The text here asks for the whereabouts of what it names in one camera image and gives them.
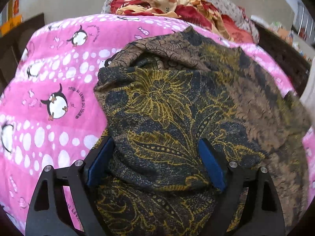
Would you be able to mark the pink penguin print blanket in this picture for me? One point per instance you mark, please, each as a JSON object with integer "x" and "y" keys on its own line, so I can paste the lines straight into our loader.
{"x": 56, "y": 83}

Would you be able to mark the dark wooden headboard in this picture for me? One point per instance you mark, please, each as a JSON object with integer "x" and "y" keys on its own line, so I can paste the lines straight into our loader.
{"x": 283, "y": 51}

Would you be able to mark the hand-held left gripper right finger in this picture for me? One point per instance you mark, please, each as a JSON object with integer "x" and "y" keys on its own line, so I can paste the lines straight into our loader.
{"x": 212, "y": 166}

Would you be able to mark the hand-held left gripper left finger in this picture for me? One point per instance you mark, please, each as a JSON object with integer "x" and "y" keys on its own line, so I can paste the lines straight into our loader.
{"x": 100, "y": 161}

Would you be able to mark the dark wooden cabinet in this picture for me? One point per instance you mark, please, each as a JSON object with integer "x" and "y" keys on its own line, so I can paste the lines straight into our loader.
{"x": 14, "y": 44}

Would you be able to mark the red and orange floral blanket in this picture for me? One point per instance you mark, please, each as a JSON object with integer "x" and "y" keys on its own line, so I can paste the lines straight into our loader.
{"x": 177, "y": 3}

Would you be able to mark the brown floral patterned garment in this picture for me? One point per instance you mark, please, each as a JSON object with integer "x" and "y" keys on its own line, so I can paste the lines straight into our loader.
{"x": 177, "y": 118}

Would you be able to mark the grey floral pillow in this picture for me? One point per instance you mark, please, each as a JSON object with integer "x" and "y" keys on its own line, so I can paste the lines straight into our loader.
{"x": 221, "y": 2}

